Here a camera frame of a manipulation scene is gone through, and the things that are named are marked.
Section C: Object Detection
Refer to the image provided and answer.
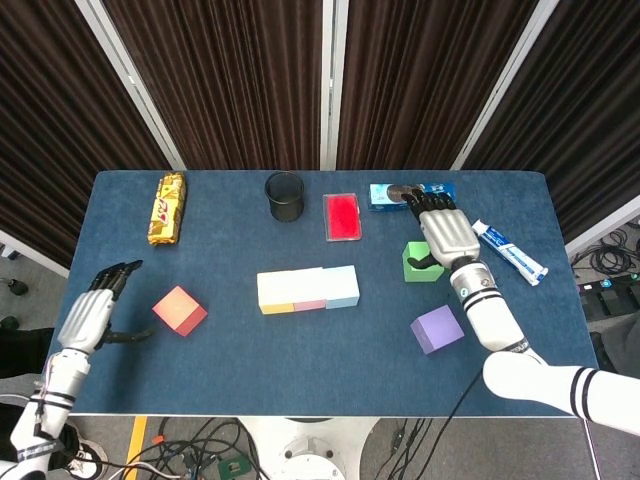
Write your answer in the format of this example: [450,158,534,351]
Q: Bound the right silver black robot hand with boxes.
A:
[403,188,481,274]

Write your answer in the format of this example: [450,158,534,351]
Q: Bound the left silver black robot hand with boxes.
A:
[57,259,157,354]

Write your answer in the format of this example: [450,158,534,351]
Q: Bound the green foam cube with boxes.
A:
[401,241,446,284]

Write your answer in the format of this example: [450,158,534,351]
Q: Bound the red foam cube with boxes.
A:
[151,285,209,337]

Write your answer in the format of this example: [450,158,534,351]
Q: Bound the light blue foam cube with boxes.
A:
[322,264,361,310]

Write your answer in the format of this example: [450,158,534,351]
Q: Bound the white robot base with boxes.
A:
[238,417,382,480]

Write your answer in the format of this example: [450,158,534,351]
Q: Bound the purple foam cube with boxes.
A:
[409,305,466,356]

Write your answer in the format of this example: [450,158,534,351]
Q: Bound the pink foam cube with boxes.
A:
[292,268,329,312]

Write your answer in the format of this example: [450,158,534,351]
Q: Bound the white blue toothpaste tube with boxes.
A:
[471,218,550,287]

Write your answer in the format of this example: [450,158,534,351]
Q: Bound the black trouser leg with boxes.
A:
[0,324,56,380]

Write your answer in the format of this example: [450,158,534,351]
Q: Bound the blue cookie box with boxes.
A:
[368,182,458,213]

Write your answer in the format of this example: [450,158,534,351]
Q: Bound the red ink pad case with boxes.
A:
[322,193,363,243]

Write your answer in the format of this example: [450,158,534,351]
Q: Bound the black white sneaker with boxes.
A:
[63,424,109,480]

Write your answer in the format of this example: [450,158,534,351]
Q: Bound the gold biscuit packet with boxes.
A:
[146,171,188,247]

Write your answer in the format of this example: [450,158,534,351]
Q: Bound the brown curtain panel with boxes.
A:
[0,0,174,269]
[102,0,325,171]
[335,0,540,171]
[462,0,640,244]

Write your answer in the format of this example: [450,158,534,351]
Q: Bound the black mesh pen holder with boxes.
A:
[264,171,306,222]

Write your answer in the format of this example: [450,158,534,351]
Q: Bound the green circuit board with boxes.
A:
[217,457,251,480]

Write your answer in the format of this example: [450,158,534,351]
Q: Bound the white partition post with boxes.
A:
[74,0,189,171]
[319,0,350,171]
[564,197,640,256]
[449,0,561,171]
[0,229,71,279]

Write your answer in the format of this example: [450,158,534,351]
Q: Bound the white table frame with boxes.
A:
[67,412,576,421]

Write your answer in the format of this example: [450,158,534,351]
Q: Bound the black floor cable tangle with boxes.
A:
[142,417,266,480]
[574,229,640,281]

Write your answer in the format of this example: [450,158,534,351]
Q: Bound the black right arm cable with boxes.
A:
[438,372,486,480]

